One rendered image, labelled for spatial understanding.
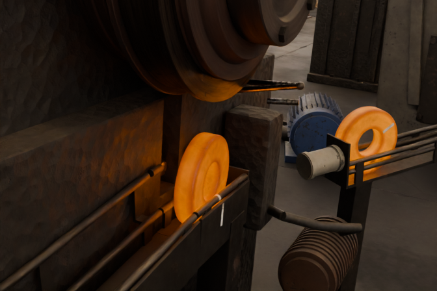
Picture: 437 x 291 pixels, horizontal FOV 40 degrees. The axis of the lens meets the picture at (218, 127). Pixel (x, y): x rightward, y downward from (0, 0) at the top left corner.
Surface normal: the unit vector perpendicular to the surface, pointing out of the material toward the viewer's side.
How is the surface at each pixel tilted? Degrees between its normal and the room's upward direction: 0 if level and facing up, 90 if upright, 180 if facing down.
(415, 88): 90
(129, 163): 90
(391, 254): 0
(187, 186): 76
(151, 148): 90
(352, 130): 90
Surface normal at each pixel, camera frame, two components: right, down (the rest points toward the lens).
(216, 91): 0.90, 0.19
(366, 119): 0.40, 0.31
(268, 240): 0.07, -0.95
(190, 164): -0.25, -0.41
